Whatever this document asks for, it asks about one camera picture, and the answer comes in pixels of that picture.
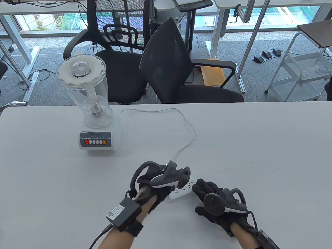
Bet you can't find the black left wrist strap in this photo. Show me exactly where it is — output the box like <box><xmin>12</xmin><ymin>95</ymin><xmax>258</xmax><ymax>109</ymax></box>
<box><xmin>124</xmin><ymin>220</ymin><xmax>144</xmax><ymax>237</ymax></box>

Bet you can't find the grey hand tracker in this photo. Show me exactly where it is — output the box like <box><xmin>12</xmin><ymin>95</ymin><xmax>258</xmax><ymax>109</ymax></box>
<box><xmin>203</xmin><ymin>188</ymin><xmax>248</xmax><ymax>216</ymax></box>
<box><xmin>130</xmin><ymin>161</ymin><xmax>191</xmax><ymax>199</ymax></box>

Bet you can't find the white blender power cord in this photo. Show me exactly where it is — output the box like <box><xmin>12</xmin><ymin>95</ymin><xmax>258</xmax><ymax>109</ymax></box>
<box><xmin>118</xmin><ymin>108</ymin><xmax>196</xmax><ymax>163</ymax></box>

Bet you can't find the person's right forearm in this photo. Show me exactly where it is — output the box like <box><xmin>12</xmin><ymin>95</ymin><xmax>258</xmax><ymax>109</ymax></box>
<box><xmin>230</xmin><ymin>224</ymin><xmax>261</xmax><ymax>249</ymax></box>

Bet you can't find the person's right hand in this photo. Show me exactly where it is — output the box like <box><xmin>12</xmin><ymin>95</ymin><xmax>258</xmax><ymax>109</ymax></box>
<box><xmin>192</xmin><ymin>178</ymin><xmax>259</xmax><ymax>238</ymax></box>

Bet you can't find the black foot pedal set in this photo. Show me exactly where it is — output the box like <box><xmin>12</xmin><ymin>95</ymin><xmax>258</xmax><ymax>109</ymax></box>
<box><xmin>252</xmin><ymin>48</ymin><xmax>283</xmax><ymax>64</ymax></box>

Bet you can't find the white metal cart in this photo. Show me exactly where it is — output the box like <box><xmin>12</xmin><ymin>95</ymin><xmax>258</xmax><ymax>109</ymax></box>
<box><xmin>264</xmin><ymin>32</ymin><xmax>332</xmax><ymax>102</ymax></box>

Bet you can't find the grey right hand tracker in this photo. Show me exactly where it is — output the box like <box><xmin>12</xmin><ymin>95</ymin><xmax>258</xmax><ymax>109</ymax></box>
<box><xmin>203</xmin><ymin>188</ymin><xmax>248</xmax><ymax>216</ymax></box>

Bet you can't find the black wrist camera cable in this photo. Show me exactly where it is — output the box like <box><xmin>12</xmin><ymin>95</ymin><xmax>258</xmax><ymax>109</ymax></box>
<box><xmin>88</xmin><ymin>224</ymin><xmax>113</xmax><ymax>249</ymax></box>

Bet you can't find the black solid-back office chair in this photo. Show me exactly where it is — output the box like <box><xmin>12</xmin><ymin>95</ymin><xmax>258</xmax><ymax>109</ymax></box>
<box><xmin>139</xmin><ymin>17</ymin><xmax>245</xmax><ymax>104</ymax></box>

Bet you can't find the white desk with aluminium frame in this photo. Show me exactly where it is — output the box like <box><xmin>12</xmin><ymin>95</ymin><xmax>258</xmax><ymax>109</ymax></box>
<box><xmin>211</xmin><ymin>0</ymin><xmax>332</xmax><ymax>59</ymax></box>

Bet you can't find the black mesh office chair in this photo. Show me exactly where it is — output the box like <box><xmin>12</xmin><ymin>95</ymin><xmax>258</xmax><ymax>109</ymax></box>
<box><xmin>63</xmin><ymin>0</ymin><xmax>154</xmax><ymax>105</ymax></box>

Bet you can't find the person's left hand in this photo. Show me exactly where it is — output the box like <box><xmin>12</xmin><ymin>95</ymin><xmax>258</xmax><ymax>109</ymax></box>
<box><xmin>135</xmin><ymin>166</ymin><xmax>177</xmax><ymax>214</ymax></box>

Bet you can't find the grey left hand tracker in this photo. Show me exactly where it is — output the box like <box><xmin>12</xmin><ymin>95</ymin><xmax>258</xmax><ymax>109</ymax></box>
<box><xmin>130</xmin><ymin>161</ymin><xmax>191</xmax><ymax>199</ymax></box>

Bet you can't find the white blender with clear jar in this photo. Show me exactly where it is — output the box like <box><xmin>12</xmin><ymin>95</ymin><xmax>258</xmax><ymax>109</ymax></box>
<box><xmin>56</xmin><ymin>53</ymin><xmax>123</xmax><ymax>151</ymax></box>

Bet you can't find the chrome metal bar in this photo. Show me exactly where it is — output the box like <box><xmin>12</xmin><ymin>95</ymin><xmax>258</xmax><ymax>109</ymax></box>
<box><xmin>0</xmin><ymin>101</ymin><xmax>28</xmax><ymax>115</ymax></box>

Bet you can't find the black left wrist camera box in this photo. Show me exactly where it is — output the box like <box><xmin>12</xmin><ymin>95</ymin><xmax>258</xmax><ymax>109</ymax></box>
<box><xmin>106</xmin><ymin>197</ymin><xmax>143</xmax><ymax>232</ymax></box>

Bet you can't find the person's left forearm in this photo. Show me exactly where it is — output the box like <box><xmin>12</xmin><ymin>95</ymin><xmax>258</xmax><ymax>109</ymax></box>
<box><xmin>97</xmin><ymin>201</ymin><xmax>156</xmax><ymax>249</ymax></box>

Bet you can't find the white desk with metal legs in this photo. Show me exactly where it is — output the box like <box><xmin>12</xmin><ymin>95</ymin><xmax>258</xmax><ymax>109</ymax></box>
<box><xmin>0</xmin><ymin>0</ymin><xmax>88</xmax><ymax>102</ymax></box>

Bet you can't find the black floor cable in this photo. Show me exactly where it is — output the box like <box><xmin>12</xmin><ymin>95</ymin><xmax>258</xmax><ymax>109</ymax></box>
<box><xmin>18</xmin><ymin>68</ymin><xmax>51</xmax><ymax>90</ymax></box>

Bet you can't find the white power strip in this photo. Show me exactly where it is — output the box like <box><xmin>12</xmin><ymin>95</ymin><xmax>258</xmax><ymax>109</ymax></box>
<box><xmin>169</xmin><ymin>177</ymin><xmax>198</xmax><ymax>201</ymax></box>

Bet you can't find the black pedestal stand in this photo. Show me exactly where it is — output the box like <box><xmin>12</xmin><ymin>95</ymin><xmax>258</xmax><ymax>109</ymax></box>
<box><xmin>172</xmin><ymin>0</ymin><xmax>216</xmax><ymax>59</ymax></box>

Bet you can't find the dark brown board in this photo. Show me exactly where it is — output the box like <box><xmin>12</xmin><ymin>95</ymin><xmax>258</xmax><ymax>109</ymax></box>
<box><xmin>297</xmin><ymin>19</ymin><xmax>332</xmax><ymax>49</ymax></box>

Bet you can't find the brown cardboard piece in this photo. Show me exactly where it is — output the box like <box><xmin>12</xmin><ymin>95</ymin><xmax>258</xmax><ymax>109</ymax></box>
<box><xmin>199</xmin><ymin>58</ymin><xmax>226</xmax><ymax>86</ymax></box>

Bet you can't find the aluminium frame post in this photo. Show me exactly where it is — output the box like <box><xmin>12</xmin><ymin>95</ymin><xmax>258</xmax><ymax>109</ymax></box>
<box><xmin>234</xmin><ymin>0</ymin><xmax>276</xmax><ymax>93</ymax></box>

